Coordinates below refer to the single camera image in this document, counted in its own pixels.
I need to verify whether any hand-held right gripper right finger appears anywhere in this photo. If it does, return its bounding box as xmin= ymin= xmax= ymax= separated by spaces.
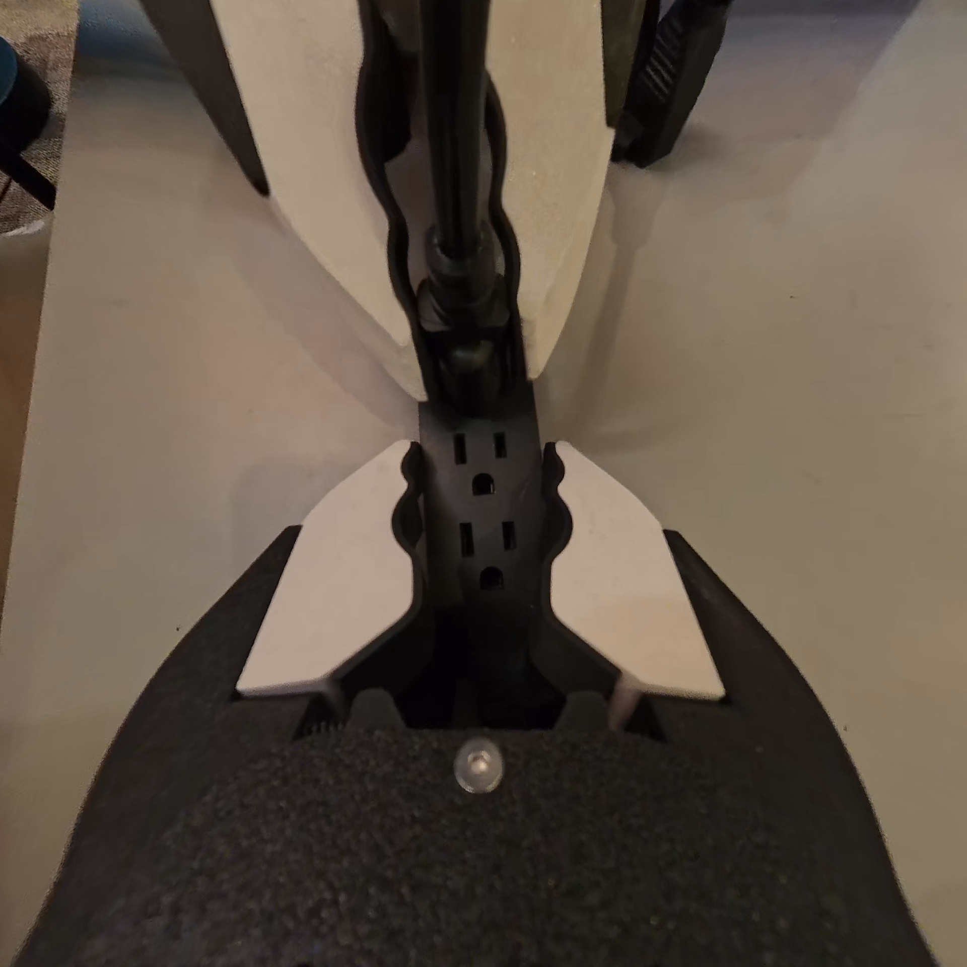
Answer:
xmin=542 ymin=440 xmax=728 ymax=731

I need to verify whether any black chair base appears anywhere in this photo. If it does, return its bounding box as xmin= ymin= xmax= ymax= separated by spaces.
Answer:
xmin=0 ymin=38 xmax=60 ymax=214

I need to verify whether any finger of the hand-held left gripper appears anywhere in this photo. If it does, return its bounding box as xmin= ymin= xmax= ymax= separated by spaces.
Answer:
xmin=483 ymin=0 xmax=610 ymax=380
xmin=208 ymin=0 xmax=437 ymax=400

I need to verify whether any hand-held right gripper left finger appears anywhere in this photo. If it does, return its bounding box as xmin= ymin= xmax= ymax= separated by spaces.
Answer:
xmin=234 ymin=440 xmax=424 ymax=716

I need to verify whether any black power strip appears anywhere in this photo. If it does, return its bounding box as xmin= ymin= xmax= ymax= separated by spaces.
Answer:
xmin=416 ymin=399 xmax=546 ymax=730

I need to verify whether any thick black cable with plug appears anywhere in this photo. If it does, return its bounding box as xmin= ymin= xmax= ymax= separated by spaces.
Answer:
xmin=418 ymin=0 xmax=530 ymax=420

